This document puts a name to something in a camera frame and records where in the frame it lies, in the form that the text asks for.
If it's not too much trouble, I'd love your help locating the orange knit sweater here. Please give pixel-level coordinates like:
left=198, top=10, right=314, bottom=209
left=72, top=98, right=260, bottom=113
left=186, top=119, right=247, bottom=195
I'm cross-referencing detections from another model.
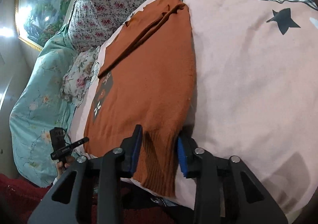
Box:
left=84, top=0, right=196, bottom=197

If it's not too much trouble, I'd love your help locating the left hand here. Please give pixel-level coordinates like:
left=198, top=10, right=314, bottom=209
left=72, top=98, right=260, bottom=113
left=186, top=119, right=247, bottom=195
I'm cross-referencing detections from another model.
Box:
left=56, top=156, right=76, bottom=179

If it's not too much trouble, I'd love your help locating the pink printed bed sheet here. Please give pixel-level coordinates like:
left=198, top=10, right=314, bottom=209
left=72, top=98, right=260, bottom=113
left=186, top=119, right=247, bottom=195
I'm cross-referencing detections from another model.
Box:
left=68, top=0, right=318, bottom=217

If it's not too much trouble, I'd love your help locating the teal floral blanket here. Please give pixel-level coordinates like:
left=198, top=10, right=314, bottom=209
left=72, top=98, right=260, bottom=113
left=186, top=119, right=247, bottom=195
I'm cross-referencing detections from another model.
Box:
left=9, top=25, right=77, bottom=187

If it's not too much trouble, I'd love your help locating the floral ruffled pillow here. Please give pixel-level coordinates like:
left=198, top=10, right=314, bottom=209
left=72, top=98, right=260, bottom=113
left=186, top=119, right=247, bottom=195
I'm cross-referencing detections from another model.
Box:
left=60, top=46, right=100, bottom=107

